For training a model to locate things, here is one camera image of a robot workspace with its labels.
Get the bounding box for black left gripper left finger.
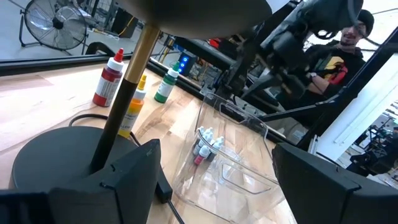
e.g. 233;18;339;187
0;139;162;224

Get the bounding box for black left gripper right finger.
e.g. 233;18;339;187
272;142;398;224

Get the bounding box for green food coloring bottle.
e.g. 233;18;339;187
154;61;181;104

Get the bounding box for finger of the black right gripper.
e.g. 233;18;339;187
241;73;282;99

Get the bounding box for yellow food coloring bottle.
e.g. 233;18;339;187
118;74;147;139

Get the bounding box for red food coloring bottle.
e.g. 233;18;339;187
92;48;124;108

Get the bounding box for clear plastic bin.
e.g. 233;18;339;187
172;92;287;224

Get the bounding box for grey desk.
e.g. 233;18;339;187
174;36;246;71

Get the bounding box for small paint bottles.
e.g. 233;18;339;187
193;145;211;166

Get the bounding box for person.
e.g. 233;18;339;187
298;8;376;108

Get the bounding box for black controller box with lights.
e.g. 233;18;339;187
177;51;197;77

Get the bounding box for black floor fan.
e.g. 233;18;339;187
18;0;88;56

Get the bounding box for white globe table lamp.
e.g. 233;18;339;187
12;0;273;200

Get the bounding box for black equipment case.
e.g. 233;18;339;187
110;6;140;39

